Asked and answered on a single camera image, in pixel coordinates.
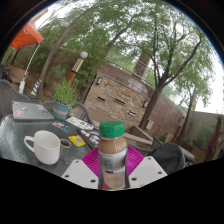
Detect orange parasol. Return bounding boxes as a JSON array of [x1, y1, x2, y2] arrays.
[[9, 20, 45, 95]]

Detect green plant in blue pot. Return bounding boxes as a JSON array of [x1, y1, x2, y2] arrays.
[[51, 78, 79, 120]]

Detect yellow card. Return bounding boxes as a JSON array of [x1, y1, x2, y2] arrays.
[[68, 134, 87, 148]]

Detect stone brick fountain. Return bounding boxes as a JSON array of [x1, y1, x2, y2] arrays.
[[83, 64, 151, 133]]

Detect grey laptop with stickers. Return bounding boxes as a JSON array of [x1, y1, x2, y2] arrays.
[[12, 100, 55, 122]]

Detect white ceramic mug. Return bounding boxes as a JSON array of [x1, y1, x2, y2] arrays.
[[23, 130, 62, 166]]

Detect leaning grey-trunked tree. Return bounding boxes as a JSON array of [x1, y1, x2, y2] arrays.
[[36, 0, 134, 101]]

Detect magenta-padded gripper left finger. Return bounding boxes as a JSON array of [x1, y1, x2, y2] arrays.
[[61, 146, 101, 190]]

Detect black jacket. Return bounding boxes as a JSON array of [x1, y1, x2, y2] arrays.
[[151, 142, 186, 175]]

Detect blue printed card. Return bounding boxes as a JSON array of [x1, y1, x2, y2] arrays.
[[51, 121, 71, 133]]

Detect yellow blue striped post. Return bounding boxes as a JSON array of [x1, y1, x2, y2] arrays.
[[30, 78, 43, 97]]

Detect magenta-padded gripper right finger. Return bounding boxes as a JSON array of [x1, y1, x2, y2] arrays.
[[125, 145, 168, 190]]

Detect white sticker sheet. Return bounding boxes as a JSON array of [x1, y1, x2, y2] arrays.
[[65, 116, 95, 132]]

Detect green-capped brown drink bottle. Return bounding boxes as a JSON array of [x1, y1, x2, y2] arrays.
[[97, 121, 129, 191]]

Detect dark-trunked tree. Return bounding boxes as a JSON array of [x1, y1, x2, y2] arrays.
[[109, 3, 218, 131]]

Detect closed red parasol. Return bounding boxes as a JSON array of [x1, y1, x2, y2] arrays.
[[206, 114, 223, 161]]

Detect grey wicker chair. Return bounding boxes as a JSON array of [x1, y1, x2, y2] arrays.
[[0, 79, 31, 121], [43, 99, 96, 126], [133, 135, 196, 168]]

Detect grey wall box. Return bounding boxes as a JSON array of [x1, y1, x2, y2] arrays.
[[145, 119, 155, 131]]

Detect globe-topped lamp post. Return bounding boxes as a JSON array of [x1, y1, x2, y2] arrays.
[[66, 50, 89, 88]]

